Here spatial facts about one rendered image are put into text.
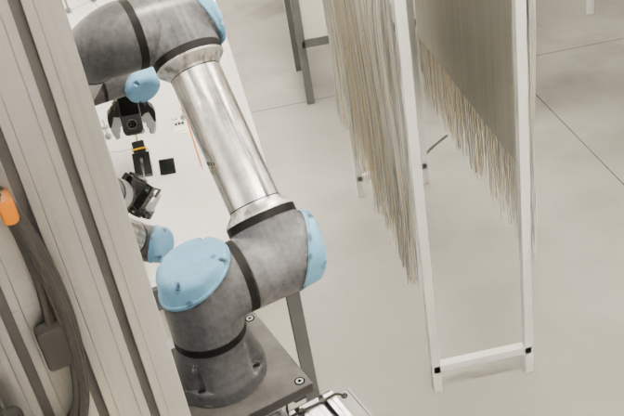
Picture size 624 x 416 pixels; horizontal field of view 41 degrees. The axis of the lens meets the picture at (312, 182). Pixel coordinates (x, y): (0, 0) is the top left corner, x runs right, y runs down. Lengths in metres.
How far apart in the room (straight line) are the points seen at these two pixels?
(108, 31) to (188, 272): 0.39
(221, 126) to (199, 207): 0.87
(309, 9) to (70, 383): 4.12
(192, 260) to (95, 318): 0.47
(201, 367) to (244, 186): 0.28
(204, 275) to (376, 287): 2.22
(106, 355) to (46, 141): 0.22
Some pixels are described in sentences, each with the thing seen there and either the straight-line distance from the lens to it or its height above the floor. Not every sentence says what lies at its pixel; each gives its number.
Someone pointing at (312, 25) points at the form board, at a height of 0.48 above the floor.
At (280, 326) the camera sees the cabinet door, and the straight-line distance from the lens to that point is 2.33.
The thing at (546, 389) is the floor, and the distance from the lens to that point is 2.93.
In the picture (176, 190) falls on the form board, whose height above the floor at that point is 1.04.
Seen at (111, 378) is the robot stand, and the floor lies 1.55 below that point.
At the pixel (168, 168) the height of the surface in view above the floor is 1.10.
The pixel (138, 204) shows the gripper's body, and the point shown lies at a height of 1.14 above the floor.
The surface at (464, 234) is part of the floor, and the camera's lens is 3.64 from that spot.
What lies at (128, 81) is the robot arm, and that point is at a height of 1.47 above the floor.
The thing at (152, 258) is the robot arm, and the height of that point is 1.16.
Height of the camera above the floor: 2.07
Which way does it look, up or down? 30 degrees down
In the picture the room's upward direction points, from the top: 10 degrees counter-clockwise
